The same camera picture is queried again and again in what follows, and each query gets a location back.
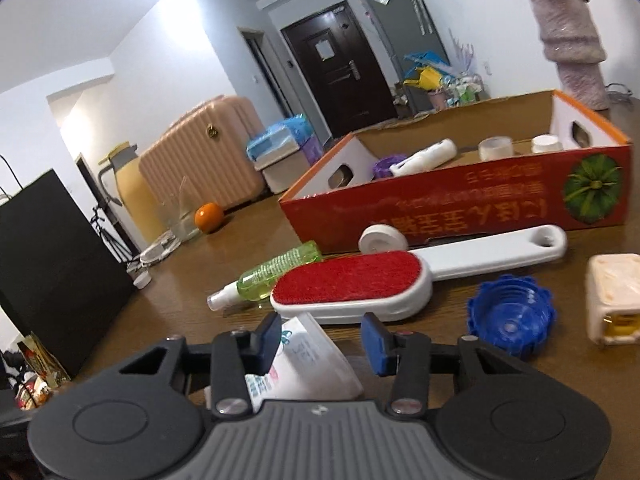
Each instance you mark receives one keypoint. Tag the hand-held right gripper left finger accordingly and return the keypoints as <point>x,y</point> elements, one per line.
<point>270,341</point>

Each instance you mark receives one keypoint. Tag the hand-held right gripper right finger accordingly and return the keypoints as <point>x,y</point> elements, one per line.
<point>377,345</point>

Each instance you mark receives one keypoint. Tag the clear plastic container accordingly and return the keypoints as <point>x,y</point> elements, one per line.
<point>312,365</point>

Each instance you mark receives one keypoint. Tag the red cardboard box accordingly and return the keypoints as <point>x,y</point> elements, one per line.
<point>450,205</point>

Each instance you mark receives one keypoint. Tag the purple lid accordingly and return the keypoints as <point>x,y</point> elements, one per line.
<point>386,166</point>

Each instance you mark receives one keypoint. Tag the white tube bottle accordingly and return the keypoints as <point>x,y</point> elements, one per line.
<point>425,157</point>

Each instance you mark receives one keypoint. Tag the white screw cap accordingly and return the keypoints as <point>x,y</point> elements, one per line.
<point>546,143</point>

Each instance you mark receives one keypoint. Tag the green spray bottle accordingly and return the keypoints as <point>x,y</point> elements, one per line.
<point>270,272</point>

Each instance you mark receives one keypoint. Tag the red lint brush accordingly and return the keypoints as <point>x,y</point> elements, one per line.
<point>350,280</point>

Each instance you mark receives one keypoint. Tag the blue lid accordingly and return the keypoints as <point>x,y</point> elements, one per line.
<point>510,315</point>

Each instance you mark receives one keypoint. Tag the orange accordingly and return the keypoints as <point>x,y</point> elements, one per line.
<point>208,217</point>

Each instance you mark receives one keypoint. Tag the small white cap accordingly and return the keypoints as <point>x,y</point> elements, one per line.
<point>141,279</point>

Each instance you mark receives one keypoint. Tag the clear glass cup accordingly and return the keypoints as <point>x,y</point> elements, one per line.
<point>177,220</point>

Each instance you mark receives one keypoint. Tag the clear stirring stick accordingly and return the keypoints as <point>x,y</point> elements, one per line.
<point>182,195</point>

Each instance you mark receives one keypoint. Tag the black tripod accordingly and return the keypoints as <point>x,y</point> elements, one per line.
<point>112,232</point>

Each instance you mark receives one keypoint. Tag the pink suitcase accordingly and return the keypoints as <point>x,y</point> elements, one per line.
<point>205,155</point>

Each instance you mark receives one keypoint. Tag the yellow thermos jug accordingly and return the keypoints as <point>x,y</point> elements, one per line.
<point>120,185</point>

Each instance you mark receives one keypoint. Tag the black paper bag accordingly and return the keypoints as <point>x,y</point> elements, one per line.
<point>55,270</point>

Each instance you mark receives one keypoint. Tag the printed gift bag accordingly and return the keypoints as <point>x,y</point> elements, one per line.
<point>37,360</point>

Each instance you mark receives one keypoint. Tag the cream square bottle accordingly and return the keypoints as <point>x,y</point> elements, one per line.
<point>612,290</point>

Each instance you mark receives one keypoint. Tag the dark brown door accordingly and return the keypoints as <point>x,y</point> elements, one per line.
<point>335,80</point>

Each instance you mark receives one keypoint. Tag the pile of household clutter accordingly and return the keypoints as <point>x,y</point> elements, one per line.
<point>462,90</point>

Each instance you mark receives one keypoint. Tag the yellow watering can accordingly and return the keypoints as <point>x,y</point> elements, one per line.
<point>427,79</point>

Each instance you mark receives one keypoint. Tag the blue folding rack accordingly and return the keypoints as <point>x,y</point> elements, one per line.
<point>425,57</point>

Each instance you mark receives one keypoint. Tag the white paper notice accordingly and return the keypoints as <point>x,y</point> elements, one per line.
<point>323,49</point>

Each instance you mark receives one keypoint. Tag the grey refrigerator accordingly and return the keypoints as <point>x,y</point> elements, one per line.
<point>400,25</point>

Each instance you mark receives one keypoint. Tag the eyeglasses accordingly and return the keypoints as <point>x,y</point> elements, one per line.
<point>620,91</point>

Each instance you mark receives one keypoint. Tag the pink ribbed vase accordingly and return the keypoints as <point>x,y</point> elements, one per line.
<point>572,40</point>

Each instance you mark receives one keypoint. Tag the side door frame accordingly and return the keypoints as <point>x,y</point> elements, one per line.
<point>265,75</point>

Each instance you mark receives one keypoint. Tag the purple wall decoration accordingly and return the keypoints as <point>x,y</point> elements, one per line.
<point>462,52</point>

